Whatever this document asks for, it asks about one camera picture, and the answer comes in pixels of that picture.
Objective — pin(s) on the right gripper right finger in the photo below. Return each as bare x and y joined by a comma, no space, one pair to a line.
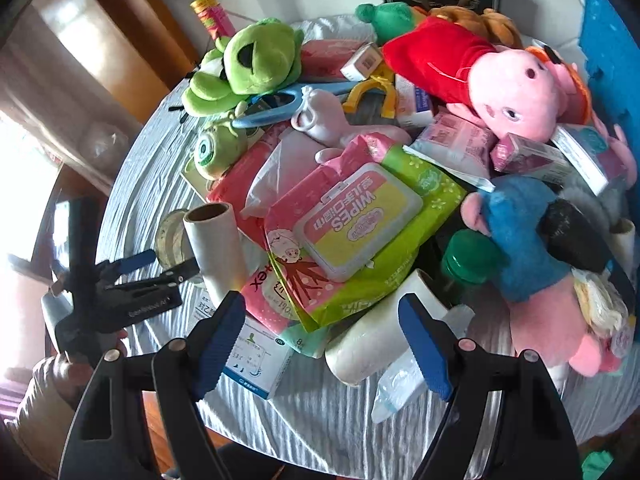
533,438

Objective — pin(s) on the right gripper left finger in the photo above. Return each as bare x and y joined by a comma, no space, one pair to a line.
109,437

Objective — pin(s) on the white paper roll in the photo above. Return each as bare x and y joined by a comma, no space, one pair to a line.
377,339
216,246

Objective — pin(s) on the pink tissue pack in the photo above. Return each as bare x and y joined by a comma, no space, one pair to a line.
266,299

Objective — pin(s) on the white blue medicine box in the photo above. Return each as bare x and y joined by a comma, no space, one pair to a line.
258,359

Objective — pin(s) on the clear tape roll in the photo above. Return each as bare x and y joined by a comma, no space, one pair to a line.
172,245

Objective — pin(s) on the pink pig plush blue shirt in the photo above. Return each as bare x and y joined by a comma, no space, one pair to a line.
545,314

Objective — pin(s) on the green one-eyed monster plush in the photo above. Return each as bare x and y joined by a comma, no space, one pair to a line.
219,146

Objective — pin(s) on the green wet wipes pack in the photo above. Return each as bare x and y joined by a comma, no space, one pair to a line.
347,235

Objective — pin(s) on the green cap bottle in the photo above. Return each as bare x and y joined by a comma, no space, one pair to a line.
470,260

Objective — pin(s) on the blue plastic hanger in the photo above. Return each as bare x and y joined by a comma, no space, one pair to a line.
281,106

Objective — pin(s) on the light blue tablecloth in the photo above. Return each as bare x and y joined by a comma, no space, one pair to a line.
314,420

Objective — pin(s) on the black umbrella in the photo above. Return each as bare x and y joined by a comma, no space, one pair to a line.
569,237

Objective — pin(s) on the green frog plush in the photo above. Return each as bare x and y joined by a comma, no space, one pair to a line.
260,59

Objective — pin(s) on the red yellow snack tube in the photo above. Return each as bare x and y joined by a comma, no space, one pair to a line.
214,18

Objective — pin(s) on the teal pink box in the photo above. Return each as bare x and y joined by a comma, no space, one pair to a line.
591,157

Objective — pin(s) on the green plush toy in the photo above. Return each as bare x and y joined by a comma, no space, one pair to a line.
390,20

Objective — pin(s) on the pink pig plush orange dress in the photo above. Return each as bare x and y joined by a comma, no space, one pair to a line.
579,109

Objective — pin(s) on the pink pig plush red dress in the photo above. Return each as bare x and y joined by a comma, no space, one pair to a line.
508,91

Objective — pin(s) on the blue plastic storage crate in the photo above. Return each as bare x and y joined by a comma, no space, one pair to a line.
612,65

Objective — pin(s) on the brown bear plush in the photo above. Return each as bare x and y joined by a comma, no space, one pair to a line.
490,24

